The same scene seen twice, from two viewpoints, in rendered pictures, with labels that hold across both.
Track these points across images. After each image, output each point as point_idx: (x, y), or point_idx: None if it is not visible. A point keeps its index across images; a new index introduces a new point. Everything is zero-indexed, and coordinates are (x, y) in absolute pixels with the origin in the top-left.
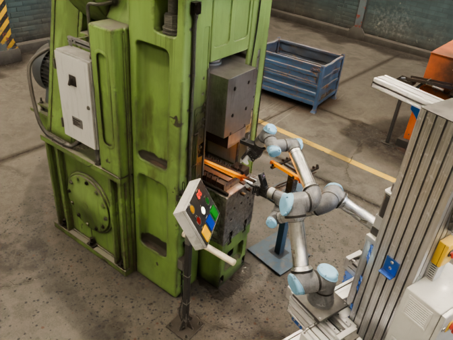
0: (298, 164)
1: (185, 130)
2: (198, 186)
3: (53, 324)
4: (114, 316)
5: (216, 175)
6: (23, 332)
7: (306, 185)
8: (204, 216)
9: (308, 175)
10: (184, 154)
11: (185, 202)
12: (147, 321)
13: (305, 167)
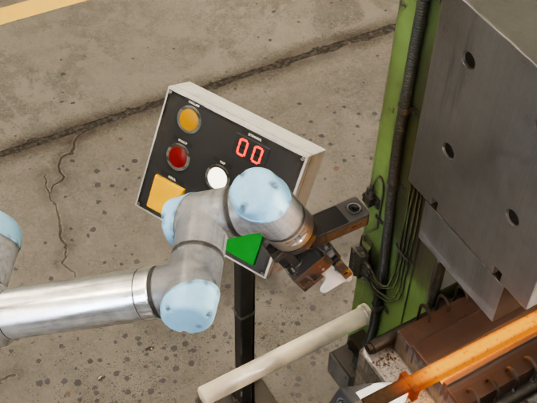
0: (83, 277)
1: (407, 38)
2: (273, 146)
3: (338, 184)
4: (323, 282)
5: (459, 321)
6: (333, 142)
7: (3, 288)
8: (206, 187)
9: (25, 293)
10: (395, 106)
11: (208, 100)
12: (284, 339)
13: (55, 290)
